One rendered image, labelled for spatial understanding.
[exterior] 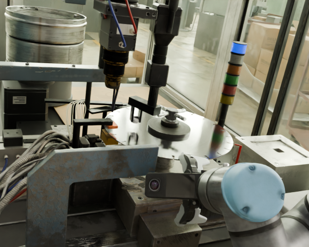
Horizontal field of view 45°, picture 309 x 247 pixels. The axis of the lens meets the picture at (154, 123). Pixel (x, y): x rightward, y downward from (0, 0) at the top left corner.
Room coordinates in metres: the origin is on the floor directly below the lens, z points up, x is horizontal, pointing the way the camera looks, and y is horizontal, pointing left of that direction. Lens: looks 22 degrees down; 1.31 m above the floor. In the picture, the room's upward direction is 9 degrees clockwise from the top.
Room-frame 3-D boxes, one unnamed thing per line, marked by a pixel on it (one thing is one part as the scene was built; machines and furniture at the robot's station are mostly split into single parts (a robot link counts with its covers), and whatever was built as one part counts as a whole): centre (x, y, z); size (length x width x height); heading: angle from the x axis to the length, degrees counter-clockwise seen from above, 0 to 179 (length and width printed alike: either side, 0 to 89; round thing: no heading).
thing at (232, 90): (1.13, -0.21, 1.02); 0.05 x 0.04 x 0.03; 28
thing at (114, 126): (0.79, 0.13, 0.95); 0.10 x 0.03 x 0.07; 118
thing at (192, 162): (0.65, -0.09, 0.97); 0.09 x 0.02 x 0.05; 10
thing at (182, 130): (0.88, -0.04, 0.96); 0.11 x 0.11 x 0.03
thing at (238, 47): (1.13, -0.21, 1.14); 0.05 x 0.04 x 0.03; 28
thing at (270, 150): (0.99, -0.36, 0.82); 0.18 x 0.18 x 0.15; 28
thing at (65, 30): (1.48, 0.48, 0.93); 0.31 x 0.31 x 0.36
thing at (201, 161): (0.70, -0.10, 0.96); 0.09 x 0.06 x 0.03; 10
